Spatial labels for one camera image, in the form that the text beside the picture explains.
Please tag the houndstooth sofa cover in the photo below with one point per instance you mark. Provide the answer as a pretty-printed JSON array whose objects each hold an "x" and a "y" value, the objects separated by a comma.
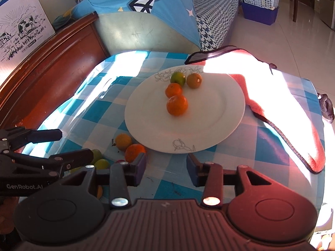
[{"x": 217, "y": 7}]

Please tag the grey cabinet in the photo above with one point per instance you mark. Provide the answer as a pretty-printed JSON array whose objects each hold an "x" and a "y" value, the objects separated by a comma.
[{"x": 327, "y": 2}]

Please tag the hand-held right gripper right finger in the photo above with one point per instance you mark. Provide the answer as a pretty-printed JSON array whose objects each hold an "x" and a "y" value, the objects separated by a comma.
[{"x": 193, "y": 172}]

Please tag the green citrus fruit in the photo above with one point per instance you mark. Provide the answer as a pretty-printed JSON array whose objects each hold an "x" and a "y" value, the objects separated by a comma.
[{"x": 178, "y": 78}]

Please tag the blue checkered tablecloth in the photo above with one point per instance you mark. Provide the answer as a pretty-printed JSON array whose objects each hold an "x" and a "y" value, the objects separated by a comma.
[{"x": 104, "y": 109}]

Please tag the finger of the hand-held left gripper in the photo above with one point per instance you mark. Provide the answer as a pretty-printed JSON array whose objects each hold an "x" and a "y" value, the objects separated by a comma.
[
  {"x": 39, "y": 135},
  {"x": 76, "y": 157}
]

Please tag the wooden headboard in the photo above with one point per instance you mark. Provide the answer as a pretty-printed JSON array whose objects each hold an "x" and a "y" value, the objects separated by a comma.
[{"x": 60, "y": 65}]

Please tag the large orange tangerine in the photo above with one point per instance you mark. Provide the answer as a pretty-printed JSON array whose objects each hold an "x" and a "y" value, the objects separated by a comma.
[{"x": 177, "y": 105}]

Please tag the white ceramic plate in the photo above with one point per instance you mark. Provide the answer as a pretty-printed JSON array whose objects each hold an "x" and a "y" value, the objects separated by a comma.
[{"x": 209, "y": 115}]

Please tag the brownish round fruit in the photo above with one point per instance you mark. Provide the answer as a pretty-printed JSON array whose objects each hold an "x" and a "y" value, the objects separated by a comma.
[
  {"x": 194, "y": 80},
  {"x": 123, "y": 141}
]

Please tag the grey-green sofa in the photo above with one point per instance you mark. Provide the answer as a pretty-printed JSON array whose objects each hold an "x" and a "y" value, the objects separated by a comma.
[{"x": 125, "y": 36}]

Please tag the small orange tangerine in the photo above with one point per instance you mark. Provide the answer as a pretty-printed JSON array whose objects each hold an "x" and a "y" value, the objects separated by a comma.
[{"x": 173, "y": 90}]

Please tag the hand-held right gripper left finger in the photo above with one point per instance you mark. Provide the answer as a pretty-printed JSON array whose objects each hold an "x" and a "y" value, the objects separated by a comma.
[{"x": 140, "y": 170}]

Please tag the cow print cardboard box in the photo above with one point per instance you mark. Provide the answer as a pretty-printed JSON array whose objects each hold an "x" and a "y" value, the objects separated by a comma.
[{"x": 23, "y": 26}]

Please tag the blue plastic bin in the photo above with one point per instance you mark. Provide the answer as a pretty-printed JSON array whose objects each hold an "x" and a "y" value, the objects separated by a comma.
[{"x": 259, "y": 14}]

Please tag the dark brown object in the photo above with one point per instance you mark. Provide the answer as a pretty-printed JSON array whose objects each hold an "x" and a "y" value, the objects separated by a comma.
[{"x": 326, "y": 107}]

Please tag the pink towel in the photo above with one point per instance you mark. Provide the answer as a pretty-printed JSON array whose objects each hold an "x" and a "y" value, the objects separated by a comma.
[{"x": 314, "y": 149}]

